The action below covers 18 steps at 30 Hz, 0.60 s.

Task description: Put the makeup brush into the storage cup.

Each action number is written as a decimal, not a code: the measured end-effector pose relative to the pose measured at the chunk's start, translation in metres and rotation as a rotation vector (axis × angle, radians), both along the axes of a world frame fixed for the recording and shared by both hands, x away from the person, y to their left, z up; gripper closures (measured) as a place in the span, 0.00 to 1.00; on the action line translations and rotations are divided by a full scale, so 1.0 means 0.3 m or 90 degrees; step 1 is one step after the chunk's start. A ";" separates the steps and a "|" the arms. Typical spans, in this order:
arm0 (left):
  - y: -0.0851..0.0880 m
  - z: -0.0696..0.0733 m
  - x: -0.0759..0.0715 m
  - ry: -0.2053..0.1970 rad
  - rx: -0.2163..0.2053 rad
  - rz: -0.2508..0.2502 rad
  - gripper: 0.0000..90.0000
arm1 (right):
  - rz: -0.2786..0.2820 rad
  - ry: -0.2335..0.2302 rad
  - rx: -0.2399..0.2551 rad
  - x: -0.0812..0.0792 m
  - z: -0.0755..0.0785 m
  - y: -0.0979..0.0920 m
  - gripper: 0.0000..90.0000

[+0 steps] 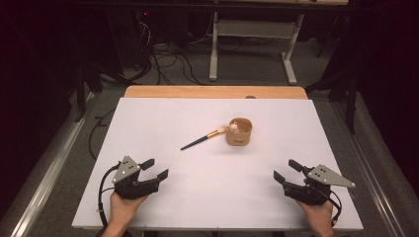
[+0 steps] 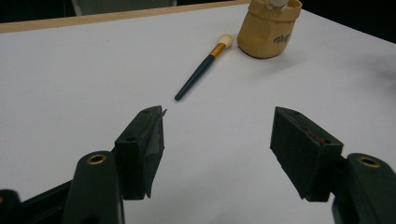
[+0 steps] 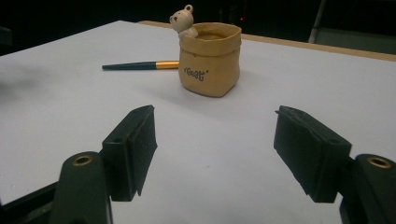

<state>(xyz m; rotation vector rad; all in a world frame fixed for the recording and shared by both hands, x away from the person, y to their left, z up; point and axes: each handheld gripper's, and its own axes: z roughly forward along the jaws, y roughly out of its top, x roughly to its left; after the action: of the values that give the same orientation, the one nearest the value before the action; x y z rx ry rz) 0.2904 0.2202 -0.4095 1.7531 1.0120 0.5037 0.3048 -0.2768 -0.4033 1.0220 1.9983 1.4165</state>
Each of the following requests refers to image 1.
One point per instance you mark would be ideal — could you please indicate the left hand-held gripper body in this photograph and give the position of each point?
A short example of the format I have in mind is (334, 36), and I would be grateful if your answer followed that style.
(126, 171)

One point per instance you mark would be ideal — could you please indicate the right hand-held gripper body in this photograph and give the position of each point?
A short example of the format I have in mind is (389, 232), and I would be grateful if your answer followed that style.
(316, 189)

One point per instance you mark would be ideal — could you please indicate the black stand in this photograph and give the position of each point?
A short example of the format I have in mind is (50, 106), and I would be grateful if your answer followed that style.
(80, 89)
(351, 98)

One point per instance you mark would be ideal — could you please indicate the dark computer case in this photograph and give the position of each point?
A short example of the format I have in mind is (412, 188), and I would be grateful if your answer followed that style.
(131, 36)

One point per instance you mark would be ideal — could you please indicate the white-framed desk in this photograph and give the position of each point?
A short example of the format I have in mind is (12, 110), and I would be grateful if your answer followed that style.
(253, 29)

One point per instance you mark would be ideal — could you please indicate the metal floor rail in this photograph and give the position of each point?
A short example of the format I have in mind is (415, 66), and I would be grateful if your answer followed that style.
(372, 174)
(49, 174)

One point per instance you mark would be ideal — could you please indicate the person's left hand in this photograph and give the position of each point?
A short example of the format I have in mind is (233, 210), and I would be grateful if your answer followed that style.
(123, 210)

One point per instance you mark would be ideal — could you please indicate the wooden table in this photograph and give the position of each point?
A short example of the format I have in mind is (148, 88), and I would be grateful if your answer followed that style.
(197, 92)

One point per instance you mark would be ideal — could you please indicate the person's right hand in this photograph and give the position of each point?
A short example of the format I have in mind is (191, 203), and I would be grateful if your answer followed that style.
(318, 215)

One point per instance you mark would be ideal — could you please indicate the round wooden cup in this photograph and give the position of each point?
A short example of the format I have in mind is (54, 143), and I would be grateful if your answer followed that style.
(239, 136)

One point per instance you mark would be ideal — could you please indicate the white table board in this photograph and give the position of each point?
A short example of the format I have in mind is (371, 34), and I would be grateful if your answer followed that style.
(197, 191)

